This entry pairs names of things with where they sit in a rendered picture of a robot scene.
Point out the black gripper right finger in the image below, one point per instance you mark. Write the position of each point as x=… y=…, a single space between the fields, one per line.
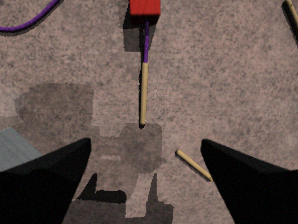
x=254 y=191

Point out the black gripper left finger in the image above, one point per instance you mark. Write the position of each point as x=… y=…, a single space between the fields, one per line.
x=41 y=190

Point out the olive-brown wooden stick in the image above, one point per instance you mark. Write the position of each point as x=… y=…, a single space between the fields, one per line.
x=194 y=164

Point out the red wooden block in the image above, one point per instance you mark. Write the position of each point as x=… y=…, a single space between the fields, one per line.
x=144 y=9

